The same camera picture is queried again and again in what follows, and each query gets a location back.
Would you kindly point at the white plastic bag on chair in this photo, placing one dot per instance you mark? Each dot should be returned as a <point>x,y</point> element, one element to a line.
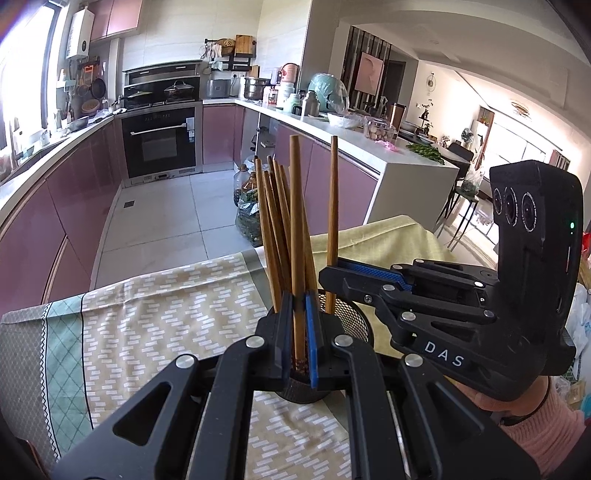
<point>468,181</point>

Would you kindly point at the black range hood panel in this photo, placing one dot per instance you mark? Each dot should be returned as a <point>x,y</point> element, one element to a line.
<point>161,74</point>

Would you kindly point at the wooden chopstick with floral end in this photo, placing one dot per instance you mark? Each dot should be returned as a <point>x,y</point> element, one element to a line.
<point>332,207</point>
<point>297,230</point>

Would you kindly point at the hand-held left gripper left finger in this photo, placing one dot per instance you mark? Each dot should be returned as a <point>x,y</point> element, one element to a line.
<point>288,341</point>

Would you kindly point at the hanging black frying pan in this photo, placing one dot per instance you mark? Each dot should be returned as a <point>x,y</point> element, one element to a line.
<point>98,88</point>

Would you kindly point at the white bowl with plastic wrap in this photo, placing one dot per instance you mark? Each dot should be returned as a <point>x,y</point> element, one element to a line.
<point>345,121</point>

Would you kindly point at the round ceiling lamp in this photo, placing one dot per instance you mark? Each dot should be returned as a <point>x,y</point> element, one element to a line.
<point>520,109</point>

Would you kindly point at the steel mixing bowl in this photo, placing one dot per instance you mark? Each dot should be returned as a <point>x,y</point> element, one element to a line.
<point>78,122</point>

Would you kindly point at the pink electric kettle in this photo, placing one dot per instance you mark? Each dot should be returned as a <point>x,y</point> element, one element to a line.
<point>290,74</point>

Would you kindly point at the plastic oil bottle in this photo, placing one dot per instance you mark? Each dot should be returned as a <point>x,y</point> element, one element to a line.
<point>244,184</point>

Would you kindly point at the black mesh utensil holder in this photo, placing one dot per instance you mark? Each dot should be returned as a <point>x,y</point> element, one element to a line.
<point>353,314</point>

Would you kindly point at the white wall water heater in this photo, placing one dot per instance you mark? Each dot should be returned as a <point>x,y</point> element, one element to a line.
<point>81,32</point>

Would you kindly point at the clear plastic food container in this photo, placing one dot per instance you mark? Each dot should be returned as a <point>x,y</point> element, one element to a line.
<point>379,130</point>

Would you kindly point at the black built-in oven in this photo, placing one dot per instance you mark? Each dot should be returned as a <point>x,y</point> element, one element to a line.
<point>157,143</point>

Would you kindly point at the kitchen window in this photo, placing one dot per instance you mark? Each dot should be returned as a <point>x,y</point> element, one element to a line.
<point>23,83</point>

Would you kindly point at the pink wall cabinet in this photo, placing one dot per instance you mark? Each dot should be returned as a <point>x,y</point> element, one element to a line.
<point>117,18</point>

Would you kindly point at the wooden cutting board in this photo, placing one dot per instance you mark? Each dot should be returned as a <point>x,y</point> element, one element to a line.
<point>244,45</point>

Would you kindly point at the bunch of wooden chopsticks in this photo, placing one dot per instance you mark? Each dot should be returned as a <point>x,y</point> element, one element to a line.
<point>272,230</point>

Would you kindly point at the wall clock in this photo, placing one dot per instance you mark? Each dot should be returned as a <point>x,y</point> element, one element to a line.
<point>431,81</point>

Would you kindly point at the round bamboo basket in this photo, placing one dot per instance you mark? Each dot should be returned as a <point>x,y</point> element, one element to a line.
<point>90,107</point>

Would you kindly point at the steel stockpot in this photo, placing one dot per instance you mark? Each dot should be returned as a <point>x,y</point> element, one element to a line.
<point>256,89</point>

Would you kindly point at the yellow cloth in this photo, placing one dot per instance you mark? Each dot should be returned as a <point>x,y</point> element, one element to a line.
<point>392,235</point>

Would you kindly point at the black pot with glass lid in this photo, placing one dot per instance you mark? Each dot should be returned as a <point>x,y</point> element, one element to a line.
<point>179,91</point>

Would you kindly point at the framed wall picture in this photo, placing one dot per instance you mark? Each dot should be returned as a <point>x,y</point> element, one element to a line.
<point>368,73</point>

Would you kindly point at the black wrist band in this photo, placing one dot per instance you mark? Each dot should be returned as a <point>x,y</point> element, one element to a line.
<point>542,401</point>

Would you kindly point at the pink base cabinet run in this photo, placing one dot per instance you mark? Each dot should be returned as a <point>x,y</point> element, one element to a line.
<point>337,180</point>
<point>60,207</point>

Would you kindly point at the brown tumbler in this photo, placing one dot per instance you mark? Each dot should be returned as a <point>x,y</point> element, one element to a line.
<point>398,115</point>

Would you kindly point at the black wok with lid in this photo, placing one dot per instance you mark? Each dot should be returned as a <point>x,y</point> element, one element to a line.
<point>138,94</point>

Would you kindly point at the green leafy vegetables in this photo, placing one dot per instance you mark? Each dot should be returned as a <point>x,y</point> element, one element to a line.
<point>425,153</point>

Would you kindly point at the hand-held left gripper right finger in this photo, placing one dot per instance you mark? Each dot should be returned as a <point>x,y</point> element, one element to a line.
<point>314,341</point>

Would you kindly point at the dark slatted room divider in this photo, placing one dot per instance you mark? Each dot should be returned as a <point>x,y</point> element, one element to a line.
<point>348,69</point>

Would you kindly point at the silver countertop appliance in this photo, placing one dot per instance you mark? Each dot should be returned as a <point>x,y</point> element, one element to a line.
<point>218,88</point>

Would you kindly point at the dark dining chair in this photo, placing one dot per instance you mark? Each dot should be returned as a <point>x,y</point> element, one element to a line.
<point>457,152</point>

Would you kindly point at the bag of green vegetables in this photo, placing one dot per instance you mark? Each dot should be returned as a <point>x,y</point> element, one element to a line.
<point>249,224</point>

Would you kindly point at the beige and teal patterned tablecloth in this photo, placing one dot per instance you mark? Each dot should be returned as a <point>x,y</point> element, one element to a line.
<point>161,314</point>

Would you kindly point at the person's right hand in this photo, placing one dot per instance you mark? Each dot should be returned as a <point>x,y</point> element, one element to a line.
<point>508,408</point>

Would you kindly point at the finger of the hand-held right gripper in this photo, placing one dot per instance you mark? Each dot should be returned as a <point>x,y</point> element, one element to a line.
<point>369,272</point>
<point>351,284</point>

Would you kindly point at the black wall rack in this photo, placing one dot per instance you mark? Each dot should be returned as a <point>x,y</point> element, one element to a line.
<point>228,60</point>

